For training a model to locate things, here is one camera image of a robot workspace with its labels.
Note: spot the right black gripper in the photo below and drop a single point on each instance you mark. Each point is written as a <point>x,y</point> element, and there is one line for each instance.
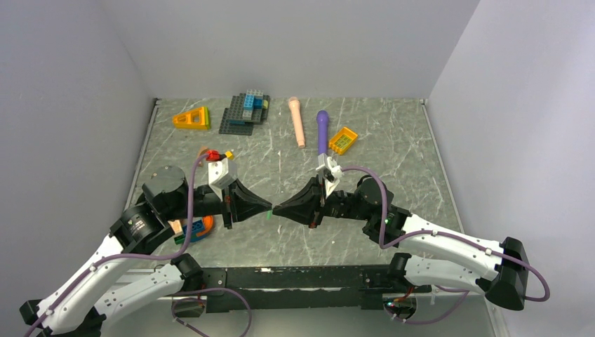
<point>307,207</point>

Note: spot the black base bar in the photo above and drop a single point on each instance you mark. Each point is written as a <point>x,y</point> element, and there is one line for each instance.
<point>268,288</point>

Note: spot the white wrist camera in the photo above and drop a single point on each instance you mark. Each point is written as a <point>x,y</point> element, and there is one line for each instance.
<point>328,173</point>
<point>221,171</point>

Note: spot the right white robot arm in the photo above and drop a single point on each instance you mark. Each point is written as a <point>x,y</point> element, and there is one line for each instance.
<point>430,255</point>

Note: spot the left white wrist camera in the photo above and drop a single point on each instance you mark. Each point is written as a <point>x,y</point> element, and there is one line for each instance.
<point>221,171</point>

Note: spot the purple toy microphone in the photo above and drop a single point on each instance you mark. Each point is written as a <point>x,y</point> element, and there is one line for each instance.
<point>322,119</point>

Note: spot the grey blue brick stack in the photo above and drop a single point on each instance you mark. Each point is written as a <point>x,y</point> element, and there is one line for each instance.
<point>245,111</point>

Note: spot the blue toy brick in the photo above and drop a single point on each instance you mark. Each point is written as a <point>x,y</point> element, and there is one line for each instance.
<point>198,231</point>

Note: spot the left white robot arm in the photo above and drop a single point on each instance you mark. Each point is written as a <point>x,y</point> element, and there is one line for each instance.
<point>124,274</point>

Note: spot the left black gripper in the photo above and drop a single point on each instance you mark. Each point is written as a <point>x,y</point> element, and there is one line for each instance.
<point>245,206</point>

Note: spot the orange curved track piece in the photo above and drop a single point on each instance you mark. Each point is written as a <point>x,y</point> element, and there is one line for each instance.
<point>208,221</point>

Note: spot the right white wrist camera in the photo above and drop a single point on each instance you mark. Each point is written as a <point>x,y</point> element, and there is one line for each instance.
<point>328,173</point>

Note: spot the pink toy microphone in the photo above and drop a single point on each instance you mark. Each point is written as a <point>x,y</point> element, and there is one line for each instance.
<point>294,107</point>

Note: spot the green toy brick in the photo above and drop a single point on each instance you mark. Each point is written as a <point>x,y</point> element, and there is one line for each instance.
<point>179,240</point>

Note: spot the yellow grid brick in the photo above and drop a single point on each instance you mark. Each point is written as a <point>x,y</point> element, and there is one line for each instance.
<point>342,140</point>

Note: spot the orange yellow triangular block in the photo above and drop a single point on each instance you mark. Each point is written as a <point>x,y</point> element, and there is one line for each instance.
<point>196,119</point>

